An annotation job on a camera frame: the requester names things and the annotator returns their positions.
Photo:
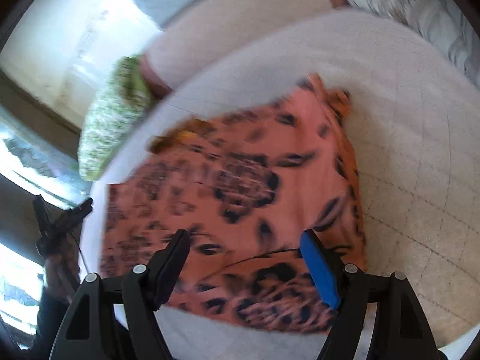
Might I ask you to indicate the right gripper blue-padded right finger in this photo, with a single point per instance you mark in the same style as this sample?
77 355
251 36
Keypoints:
400 330

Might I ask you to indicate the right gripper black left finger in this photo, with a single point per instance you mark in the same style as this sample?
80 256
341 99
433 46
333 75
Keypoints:
114 318

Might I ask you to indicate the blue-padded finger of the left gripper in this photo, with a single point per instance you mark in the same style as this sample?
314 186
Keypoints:
72 218

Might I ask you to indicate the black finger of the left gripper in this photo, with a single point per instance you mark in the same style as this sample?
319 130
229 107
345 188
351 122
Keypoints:
45 226

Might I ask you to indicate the orange black floral garment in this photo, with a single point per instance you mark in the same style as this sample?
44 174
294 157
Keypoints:
245 186

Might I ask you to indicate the green white patterned pillow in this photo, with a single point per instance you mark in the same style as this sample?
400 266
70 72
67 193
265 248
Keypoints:
122 100

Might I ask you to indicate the pink quilted bed sheet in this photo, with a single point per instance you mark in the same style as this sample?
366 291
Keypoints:
415 130

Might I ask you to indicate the pink bolster cushion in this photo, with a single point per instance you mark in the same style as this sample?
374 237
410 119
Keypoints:
211 29

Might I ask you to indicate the striped grey white cloth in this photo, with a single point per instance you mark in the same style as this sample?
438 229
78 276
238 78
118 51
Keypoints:
440 22

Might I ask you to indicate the window with frame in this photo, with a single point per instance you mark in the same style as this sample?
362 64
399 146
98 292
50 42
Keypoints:
25 173

